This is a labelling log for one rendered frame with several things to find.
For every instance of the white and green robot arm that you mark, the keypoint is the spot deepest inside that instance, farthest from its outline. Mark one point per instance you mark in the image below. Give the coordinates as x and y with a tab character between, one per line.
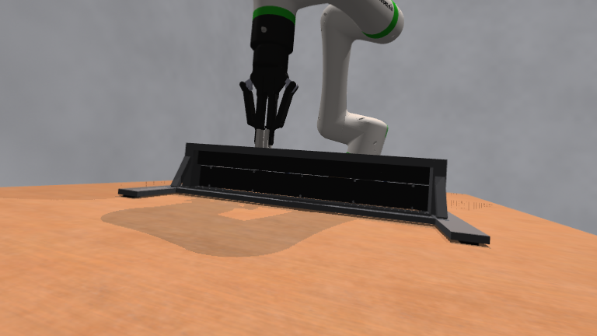
342	22

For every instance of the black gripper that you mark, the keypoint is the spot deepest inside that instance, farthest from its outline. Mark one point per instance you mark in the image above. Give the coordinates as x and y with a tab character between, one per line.
269	76

